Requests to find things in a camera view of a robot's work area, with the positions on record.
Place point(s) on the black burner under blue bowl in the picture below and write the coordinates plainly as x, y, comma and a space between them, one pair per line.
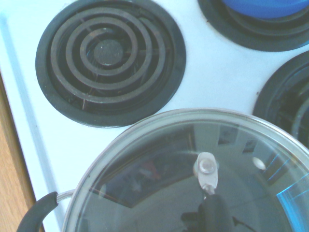
241, 33

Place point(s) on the small black coil burner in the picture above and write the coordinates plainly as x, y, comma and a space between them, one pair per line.
72, 79

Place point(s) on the blue bowl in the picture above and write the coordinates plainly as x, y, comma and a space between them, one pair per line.
260, 8

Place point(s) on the black burner with dirty pan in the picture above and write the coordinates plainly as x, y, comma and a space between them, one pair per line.
272, 96

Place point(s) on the wooden kitchen countertop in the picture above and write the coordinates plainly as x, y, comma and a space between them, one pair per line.
9, 169

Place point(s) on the white electric stove top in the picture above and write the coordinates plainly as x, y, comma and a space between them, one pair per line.
217, 72

